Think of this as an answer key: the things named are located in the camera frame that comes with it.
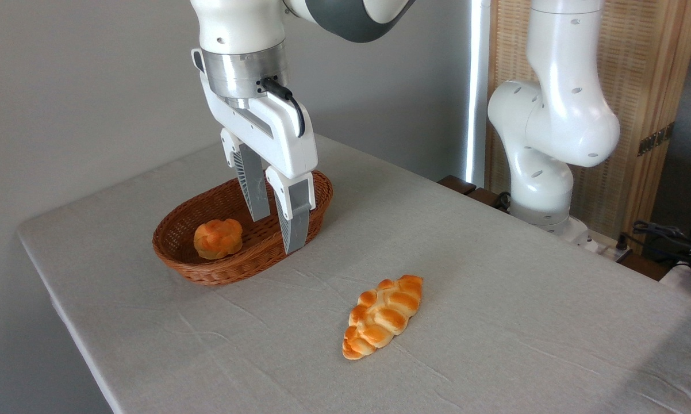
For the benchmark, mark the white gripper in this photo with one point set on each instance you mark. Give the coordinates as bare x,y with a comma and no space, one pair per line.
279,135

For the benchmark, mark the long braided bread loaf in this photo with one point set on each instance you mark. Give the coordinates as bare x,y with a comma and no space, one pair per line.
383,316

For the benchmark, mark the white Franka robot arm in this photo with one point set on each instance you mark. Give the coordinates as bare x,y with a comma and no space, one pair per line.
555,115

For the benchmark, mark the brown wicker oval basket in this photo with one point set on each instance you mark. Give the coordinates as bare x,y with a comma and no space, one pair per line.
248,253

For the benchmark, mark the round braided bread roll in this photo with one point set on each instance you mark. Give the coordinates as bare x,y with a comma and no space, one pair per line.
218,238

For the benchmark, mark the grey linen tablecloth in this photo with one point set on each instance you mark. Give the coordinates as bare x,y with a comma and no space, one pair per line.
437,299

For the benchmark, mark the dark wooden furniture edge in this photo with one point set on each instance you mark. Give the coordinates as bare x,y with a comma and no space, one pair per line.
466,190

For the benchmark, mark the dark metal screen hinge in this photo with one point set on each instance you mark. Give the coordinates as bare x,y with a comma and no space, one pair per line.
656,139

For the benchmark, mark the bamboo folding screen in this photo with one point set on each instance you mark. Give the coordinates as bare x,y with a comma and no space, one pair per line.
638,63

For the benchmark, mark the white vertical window frame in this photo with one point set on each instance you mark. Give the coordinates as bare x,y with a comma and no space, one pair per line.
476,86

